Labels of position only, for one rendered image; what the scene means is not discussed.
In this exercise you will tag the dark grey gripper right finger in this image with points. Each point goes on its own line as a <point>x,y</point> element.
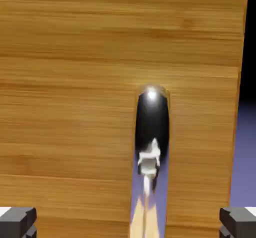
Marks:
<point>238,223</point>

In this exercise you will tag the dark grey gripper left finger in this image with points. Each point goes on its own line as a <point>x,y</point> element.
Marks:
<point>16,222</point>

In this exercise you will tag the light wooden cabinet door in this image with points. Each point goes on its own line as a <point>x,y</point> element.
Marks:
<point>70,102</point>

